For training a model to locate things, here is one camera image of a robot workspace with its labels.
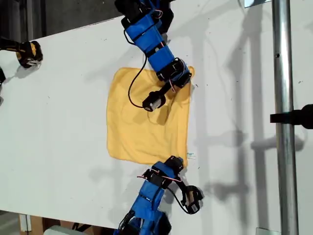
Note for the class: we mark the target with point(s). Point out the yellow black table clamp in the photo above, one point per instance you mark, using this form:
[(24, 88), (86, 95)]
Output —
[(29, 52)]

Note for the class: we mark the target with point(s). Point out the white table leg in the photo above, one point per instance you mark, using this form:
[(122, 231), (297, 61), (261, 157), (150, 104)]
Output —
[(24, 222)]

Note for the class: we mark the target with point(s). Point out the black camera box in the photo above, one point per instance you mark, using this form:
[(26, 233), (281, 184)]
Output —
[(194, 200), (154, 101)]

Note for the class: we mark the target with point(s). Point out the short black camera stalk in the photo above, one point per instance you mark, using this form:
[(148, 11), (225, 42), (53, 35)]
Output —
[(182, 189), (165, 88)]

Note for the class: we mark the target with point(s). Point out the yellow microfibre towel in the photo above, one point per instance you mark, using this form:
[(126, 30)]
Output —
[(137, 137)]

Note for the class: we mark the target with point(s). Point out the white bin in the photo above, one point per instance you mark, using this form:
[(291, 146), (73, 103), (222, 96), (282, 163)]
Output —
[(58, 231)]

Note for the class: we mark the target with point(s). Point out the steel post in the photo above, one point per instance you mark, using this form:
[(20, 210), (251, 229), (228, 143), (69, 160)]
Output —
[(283, 73)]

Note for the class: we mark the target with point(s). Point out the black post clamp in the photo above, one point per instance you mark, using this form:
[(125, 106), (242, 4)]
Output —
[(293, 117)]

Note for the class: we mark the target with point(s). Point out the brown cardboard box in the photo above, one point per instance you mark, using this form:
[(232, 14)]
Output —
[(36, 224)]

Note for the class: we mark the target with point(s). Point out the small black object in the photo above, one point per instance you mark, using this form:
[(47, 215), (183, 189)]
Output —
[(2, 76)]

